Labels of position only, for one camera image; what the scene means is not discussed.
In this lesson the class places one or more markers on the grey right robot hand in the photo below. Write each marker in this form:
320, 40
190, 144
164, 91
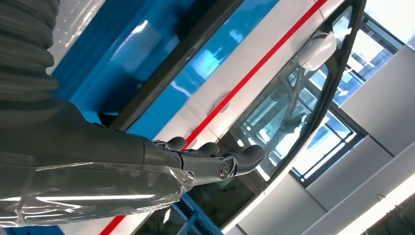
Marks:
81, 146

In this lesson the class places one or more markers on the blue metal shelf rack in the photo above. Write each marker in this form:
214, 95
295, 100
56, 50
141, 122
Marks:
97, 48

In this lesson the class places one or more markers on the white car red stripe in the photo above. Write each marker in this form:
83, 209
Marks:
259, 42

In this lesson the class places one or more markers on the glass building window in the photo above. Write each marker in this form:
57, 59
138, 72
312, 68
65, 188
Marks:
324, 146
373, 52

